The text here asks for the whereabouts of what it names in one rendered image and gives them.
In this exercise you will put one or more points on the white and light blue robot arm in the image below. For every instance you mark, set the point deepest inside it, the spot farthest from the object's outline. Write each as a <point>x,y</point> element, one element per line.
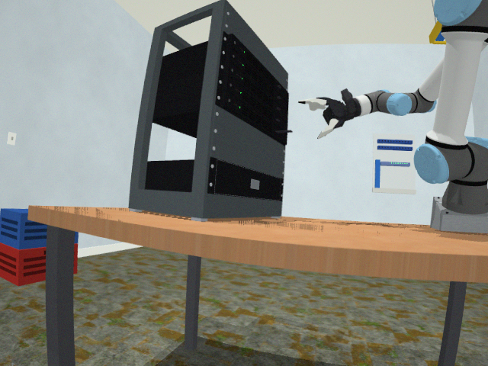
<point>447,153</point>

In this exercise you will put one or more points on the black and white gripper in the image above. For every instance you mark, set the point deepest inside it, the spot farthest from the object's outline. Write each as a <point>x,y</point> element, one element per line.
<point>335,109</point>

